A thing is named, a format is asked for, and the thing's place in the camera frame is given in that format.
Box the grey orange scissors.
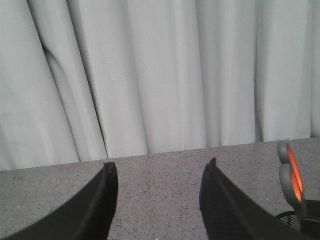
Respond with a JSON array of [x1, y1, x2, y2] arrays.
[[277, 141, 308, 221]]

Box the black mesh pen holder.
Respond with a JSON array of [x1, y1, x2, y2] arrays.
[[275, 199, 320, 240]]

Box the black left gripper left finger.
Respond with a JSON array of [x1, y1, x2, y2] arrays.
[[3, 162, 118, 240]]

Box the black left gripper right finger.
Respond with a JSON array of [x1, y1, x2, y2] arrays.
[[199, 158, 309, 240]]

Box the grey curtain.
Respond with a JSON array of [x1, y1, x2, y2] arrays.
[[0, 0, 320, 170]]

